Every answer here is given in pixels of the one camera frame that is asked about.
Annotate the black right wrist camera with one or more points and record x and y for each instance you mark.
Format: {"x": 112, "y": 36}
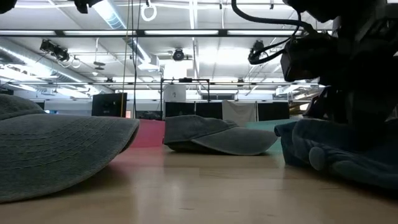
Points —
{"x": 304, "y": 59}

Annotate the teal plastic tray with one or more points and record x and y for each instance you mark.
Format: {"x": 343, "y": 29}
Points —
{"x": 264, "y": 125}

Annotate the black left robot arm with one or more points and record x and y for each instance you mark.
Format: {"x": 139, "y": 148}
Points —
{"x": 6, "y": 4}

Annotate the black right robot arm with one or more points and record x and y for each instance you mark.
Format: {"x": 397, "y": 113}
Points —
{"x": 326, "y": 9}

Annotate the black overhead frame beam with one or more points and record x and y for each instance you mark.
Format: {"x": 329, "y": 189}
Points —
{"x": 140, "y": 32}

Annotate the black ceiling mounted device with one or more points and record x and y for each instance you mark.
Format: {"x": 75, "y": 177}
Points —
{"x": 257, "y": 46}
{"x": 54, "y": 51}

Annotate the black partition panels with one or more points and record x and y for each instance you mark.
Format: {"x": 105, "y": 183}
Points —
{"x": 273, "y": 110}

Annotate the black monitor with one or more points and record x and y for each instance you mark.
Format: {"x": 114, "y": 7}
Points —
{"x": 109, "y": 104}

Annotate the grey baseball cap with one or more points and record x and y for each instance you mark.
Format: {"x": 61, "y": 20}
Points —
{"x": 62, "y": 149}
{"x": 217, "y": 137}

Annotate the red plastic tray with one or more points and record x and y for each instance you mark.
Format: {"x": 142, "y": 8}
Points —
{"x": 149, "y": 133}

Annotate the dark blue baseball cap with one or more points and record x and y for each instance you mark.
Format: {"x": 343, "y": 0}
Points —
{"x": 348, "y": 155}

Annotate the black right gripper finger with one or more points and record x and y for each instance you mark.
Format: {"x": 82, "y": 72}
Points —
{"x": 318, "y": 104}
{"x": 370, "y": 109}

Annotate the silver ventilation duct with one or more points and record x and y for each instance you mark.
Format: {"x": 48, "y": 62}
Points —
{"x": 46, "y": 65}

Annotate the white cloth sheet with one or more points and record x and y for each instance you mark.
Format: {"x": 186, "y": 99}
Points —
{"x": 238, "y": 112}

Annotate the black overhead camera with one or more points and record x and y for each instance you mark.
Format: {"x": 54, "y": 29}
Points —
{"x": 178, "y": 54}

